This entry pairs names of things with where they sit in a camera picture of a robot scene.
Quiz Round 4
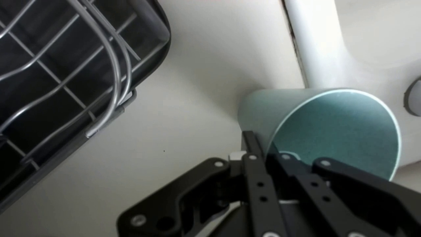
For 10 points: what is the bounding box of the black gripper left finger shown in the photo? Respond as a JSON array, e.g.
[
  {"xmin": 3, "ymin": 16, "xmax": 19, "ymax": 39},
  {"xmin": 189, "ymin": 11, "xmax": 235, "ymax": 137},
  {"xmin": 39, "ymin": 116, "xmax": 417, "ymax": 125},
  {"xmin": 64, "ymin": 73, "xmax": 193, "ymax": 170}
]
[{"xmin": 116, "ymin": 131, "xmax": 291, "ymax": 237}]

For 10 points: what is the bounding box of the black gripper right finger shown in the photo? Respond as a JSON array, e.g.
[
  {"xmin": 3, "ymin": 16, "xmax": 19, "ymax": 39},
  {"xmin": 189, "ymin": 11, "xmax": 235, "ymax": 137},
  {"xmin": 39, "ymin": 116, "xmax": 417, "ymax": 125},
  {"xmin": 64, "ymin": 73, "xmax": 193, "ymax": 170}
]
[{"xmin": 268, "ymin": 152, "xmax": 421, "ymax": 237}]

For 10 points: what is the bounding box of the teal plastic cup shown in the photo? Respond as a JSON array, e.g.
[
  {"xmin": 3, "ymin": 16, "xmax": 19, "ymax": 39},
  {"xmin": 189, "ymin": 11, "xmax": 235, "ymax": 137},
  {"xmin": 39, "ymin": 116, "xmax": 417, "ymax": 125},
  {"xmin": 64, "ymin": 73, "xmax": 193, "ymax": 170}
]
[{"xmin": 239, "ymin": 87, "xmax": 403, "ymax": 182}]

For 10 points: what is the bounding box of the white ceramic sink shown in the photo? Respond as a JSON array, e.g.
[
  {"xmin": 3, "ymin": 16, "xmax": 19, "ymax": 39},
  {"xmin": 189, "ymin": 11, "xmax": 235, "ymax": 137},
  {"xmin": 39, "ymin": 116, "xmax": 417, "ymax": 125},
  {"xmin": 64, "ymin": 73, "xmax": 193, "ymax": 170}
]
[{"xmin": 282, "ymin": 0, "xmax": 421, "ymax": 169}]

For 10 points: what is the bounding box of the dark dish rack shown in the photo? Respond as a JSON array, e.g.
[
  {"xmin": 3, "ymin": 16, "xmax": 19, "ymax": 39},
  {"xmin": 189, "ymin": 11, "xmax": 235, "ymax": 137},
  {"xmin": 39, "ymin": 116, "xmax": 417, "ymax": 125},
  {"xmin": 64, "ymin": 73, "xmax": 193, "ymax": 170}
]
[{"xmin": 0, "ymin": 0, "xmax": 173, "ymax": 215}]

